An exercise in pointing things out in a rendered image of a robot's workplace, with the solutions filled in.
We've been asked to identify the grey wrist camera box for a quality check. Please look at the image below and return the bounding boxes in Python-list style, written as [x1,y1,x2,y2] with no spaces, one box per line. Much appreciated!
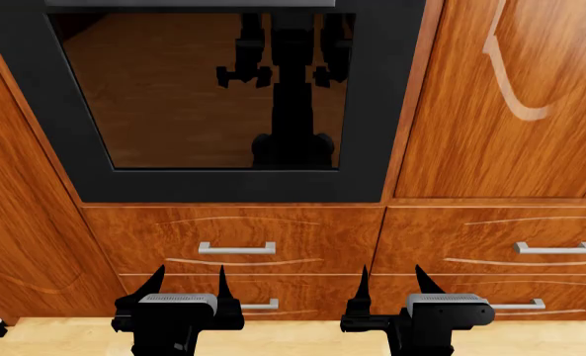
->
[405,292,497,330]
[137,292,219,317]

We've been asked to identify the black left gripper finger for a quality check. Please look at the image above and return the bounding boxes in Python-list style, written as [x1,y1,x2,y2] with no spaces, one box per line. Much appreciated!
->
[114,264,167,310]
[215,264,245,317]

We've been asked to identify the wooden cabinet door curved groove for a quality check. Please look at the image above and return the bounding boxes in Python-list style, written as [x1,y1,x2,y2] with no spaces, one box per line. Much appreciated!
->
[394,0,586,200]

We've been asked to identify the tall wooden cabinet door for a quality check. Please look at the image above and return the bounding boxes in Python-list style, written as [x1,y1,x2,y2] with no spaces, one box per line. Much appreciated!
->
[0,33,127,324]

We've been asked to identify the wide wooden drawer front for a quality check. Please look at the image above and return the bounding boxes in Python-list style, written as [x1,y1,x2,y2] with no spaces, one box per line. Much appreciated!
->
[373,206,586,276]
[81,206,385,276]

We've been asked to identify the silver drawer bar handle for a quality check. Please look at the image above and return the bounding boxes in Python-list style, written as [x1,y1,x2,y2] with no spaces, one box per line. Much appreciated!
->
[198,240,278,256]
[489,298,546,312]
[240,298,280,312]
[513,240,586,256]

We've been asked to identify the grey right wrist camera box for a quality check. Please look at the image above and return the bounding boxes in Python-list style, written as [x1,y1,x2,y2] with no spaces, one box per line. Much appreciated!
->
[405,292,497,330]

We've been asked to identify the low wooden drawer front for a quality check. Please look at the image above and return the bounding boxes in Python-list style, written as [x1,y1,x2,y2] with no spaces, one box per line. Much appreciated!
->
[369,273,586,322]
[119,273,374,322]

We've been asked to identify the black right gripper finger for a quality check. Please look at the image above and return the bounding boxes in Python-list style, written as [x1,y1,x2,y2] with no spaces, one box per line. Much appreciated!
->
[414,263,448,296]
[345,264,372,317]

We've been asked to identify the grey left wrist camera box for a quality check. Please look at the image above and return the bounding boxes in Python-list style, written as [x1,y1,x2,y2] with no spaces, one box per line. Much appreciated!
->
[137,292,219,317]

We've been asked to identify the black oven door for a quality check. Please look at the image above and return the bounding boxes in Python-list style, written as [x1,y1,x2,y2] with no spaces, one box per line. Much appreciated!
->
[0,0,427,205]

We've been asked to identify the dark glass oven window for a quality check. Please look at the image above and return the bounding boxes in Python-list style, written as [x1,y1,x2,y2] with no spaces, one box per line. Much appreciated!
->
[47,12,358,172]

